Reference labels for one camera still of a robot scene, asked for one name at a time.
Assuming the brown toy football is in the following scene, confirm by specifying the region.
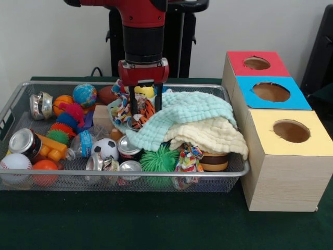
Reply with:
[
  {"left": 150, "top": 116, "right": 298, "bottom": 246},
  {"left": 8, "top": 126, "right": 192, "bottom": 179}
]
[{"left": 98, "top": 86, "right": 118, "bottom": 105}]

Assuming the orange ball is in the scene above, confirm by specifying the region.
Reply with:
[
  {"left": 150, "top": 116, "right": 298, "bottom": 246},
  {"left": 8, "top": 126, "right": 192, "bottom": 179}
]
[{"left": 31, "top": 159, "right": 59, "bottom": 187}]

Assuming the clear mesh bin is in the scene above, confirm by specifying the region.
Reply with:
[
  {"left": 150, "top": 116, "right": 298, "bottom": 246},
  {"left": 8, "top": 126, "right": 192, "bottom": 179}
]
[{"left": 0, "top": 80, "right": 250, "bottom": 193}]

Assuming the cream waffle cloth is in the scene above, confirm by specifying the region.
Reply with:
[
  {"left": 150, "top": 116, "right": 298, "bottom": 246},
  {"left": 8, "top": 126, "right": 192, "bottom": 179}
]
[{"left": 162, "top": 118, "right": 250, "bottom": 160}]

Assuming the mint green cloth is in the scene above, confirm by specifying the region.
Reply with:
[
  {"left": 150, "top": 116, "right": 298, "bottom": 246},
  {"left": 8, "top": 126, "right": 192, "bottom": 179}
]
[{"left": 107, "top": 91, "right": 238, "bottom": 152}]

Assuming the black chair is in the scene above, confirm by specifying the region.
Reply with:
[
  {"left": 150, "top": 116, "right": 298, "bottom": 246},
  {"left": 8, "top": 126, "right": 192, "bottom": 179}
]
[{"left": 300, "top": 4, "right": 333, "bottom": 98}]

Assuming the orange striped tiger toy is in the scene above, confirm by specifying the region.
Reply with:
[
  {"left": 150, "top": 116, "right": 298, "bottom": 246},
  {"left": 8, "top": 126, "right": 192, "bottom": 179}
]
[{"left": 130, "top": 100, "right": 157, "bottom": 130}]

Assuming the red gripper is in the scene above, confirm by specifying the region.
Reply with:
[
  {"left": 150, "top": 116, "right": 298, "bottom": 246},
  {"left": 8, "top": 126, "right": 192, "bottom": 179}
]
[{"left": 118, "top": 58, "right": 170, "bottom": 115}]

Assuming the orange plastic toy block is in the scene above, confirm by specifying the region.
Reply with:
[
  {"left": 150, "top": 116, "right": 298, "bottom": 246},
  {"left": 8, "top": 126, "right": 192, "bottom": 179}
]
[{"left": 35, "top": 133, "right": 68, "bottom": 162}]

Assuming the dark green table cloth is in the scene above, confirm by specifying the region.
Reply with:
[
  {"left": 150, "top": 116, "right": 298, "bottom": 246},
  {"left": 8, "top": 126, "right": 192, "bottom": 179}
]
[{"left": 0, "top": 76, "right": 333, "bottom": 250}]

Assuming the wooden box with three holes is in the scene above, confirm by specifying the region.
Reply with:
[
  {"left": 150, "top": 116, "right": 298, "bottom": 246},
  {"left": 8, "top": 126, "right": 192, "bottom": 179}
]
[{"left": 222, "top": 51, "right": 333, "bottom": 212}]

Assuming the black looped cable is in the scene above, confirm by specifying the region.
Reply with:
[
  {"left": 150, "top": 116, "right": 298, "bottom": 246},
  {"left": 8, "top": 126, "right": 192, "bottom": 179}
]
[{"left": 89, "top": 67, "right": 105, "bottom": 78}]

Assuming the toy hamburger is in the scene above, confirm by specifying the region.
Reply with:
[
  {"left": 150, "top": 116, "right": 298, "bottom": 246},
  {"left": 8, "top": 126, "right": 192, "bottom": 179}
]
[{"left": 199, "top": 151, "right": 229, "bottom": 172}]

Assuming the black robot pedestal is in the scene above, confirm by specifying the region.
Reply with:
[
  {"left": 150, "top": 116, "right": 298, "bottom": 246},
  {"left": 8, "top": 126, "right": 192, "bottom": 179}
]
[{"left": 105, "top": 0, "right": 210, "bottom": 78}]

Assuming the globe print ball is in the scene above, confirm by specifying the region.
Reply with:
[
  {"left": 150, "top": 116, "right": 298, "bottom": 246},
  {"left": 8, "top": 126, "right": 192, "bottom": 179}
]
[{"left": 72, "top": 83, "right": 98, "bottom": 108}]

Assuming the green spiky ball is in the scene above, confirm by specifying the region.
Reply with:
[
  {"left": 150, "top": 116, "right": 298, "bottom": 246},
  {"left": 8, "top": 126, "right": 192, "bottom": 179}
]
[{"left": 139, "top": 144, "right": 180, "bottom": 172}]

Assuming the small soccer ball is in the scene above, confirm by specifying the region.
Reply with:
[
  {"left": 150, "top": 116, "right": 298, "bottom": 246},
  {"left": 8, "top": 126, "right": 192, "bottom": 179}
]
[{"left": 91, "top": 137, "right": 120, "bottom": 161}]

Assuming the white baseball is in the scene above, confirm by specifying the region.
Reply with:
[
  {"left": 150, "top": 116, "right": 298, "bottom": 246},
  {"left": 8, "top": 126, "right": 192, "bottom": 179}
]
[{"left": 0, "top": 153, "right": 33, "bottom": 184}]

